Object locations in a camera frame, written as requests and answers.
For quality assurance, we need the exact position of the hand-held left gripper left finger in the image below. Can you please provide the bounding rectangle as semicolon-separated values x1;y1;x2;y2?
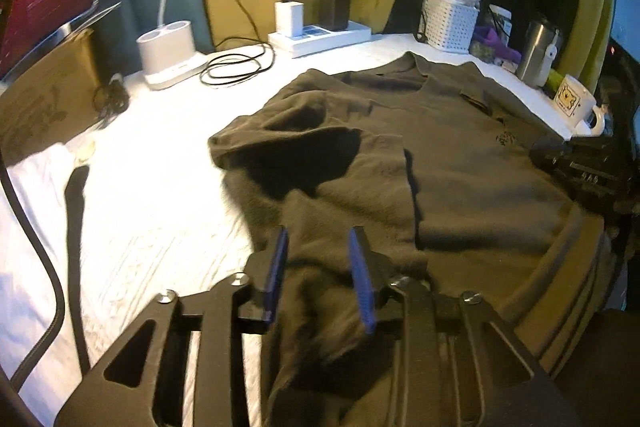
54;227;290;427

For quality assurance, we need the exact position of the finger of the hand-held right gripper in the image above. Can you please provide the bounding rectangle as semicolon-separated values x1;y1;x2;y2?
531;140;576;176

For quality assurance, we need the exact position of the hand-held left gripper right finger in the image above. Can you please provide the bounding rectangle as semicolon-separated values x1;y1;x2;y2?
348;227;581;427

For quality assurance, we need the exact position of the brown shirt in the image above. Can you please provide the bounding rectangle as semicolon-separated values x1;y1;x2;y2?
207;52;618;427

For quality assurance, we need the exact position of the white printed mug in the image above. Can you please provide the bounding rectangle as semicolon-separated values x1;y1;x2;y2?
552;74;608;136

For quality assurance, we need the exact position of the steel tumbler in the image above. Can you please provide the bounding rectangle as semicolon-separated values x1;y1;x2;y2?
516;19;561;88

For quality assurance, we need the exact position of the purple cloth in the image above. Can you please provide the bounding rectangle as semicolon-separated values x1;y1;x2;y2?
472;26;521;64

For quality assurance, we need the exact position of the white plastic basket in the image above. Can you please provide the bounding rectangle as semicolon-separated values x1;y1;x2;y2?
418;0;480;54

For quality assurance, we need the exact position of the white power strip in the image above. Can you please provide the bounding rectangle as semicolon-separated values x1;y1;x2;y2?
268;21;372;58

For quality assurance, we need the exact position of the black earphone bundle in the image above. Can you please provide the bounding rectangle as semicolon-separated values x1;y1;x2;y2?
94;73;130;128

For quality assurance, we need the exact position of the white charger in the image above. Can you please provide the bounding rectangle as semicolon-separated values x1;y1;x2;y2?
274;0;304;36

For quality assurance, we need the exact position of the black charger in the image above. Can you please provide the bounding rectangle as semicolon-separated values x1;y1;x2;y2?
320;0;351;30

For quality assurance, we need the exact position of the cardboard box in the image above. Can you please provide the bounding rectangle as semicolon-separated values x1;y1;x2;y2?
0;29;101;168

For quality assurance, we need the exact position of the black coiled charger cable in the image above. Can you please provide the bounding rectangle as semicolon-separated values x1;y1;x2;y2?
200;0;292;86

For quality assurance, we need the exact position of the black strap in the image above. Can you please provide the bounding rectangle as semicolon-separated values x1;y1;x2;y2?
66;164;92;373

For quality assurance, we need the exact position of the thick black cable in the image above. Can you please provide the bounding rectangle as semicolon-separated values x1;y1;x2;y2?
0;147;67;400

